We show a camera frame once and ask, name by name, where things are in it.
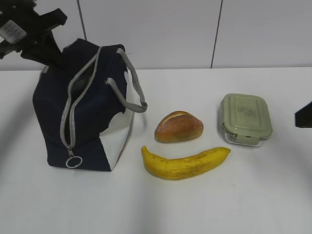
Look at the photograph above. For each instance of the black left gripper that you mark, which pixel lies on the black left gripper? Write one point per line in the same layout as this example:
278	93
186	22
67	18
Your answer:
29	33

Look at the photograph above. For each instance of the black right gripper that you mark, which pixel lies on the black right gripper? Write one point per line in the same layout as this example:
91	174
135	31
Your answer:
303	117

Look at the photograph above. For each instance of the green lid glass container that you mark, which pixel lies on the green lid glass container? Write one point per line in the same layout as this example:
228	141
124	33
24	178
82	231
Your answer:
245	119

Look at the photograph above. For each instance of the navy blue lunch bag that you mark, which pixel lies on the navy blue lunch bag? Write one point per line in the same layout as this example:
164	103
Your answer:
85	110

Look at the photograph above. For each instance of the brown bread roll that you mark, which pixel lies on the brown bread roll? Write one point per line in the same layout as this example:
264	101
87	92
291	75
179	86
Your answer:
178	126

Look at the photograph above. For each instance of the yellow banana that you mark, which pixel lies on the yellow banana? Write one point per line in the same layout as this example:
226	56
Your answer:
182	168

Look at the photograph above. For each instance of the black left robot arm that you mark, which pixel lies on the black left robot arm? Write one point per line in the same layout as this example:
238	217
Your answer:
26	32

